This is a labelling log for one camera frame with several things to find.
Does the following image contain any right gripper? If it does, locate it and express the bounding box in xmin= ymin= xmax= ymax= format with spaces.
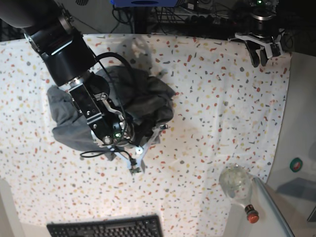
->
xmin=90 ymin=109 xmax=168 ymax=174

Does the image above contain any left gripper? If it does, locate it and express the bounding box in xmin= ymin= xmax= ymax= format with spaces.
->
xmin=235 ymin=29 xmax=284 ymax=67

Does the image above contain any grey t-shirt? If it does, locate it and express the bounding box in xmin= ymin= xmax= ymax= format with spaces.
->
xmin=47 ymin=66 xmax=175 ymax=152

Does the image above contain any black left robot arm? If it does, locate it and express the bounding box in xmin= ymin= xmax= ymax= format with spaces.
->
xmin=235 ymin=0 xmax=284 ymax=68

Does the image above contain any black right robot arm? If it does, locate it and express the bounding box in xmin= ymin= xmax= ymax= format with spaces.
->
xmin=0 ymin=0 xmax=167 ymax=174

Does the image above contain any terrazzo pattern tablecloth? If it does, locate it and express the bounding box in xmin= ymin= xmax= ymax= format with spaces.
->
xmin=0 ymin=35 xmax=291 ymax=237

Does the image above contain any black keyboard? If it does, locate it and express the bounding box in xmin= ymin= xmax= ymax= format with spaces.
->
xmin=46 ymin=215 xmax=163 ymax=237

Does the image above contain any green tape roll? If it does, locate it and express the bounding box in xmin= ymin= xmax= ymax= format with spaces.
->
xmin=289 ymin=158 xmax=303 ymax=172

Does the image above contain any clear bottle red cap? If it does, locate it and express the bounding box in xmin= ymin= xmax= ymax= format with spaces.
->
xmin=219 ymin=164 xmax=259 ymax=224

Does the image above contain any blue box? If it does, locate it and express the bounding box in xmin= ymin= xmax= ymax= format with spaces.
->
xmin=110 ymin=0 xmax=187 ymax=7

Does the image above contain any wire rack shelf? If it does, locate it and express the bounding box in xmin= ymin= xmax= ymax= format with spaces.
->
xmin=148 ymin=0 xmax=237 ymax=24

